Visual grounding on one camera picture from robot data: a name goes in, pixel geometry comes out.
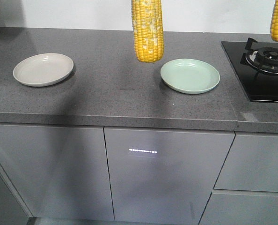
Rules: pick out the grey side stone countertop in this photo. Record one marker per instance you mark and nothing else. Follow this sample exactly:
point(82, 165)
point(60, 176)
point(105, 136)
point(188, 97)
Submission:
point(110, 87)

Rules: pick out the black gas stove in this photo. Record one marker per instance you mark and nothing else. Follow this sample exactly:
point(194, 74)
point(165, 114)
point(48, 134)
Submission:
point(259, 87)

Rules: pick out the grey drawer cabinet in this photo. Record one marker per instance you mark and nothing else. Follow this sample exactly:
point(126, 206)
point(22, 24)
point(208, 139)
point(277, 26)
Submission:
point(246, 191)

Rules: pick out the near stove burner grate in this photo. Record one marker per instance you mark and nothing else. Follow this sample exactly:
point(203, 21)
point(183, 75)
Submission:
point(263, 59)

